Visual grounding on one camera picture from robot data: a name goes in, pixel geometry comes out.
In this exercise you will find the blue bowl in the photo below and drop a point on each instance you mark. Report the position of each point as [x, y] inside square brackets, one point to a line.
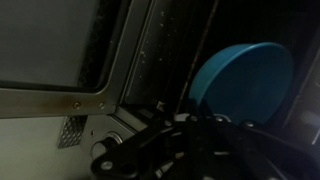
[246, 80]

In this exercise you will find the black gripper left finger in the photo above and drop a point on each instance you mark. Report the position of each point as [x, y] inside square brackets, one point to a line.
[126, 153]

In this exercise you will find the glass toaster oven door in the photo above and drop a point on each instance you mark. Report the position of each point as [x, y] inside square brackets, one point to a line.
[43, 43]

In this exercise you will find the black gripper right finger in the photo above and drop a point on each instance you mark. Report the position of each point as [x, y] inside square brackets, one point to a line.
[253, 143]

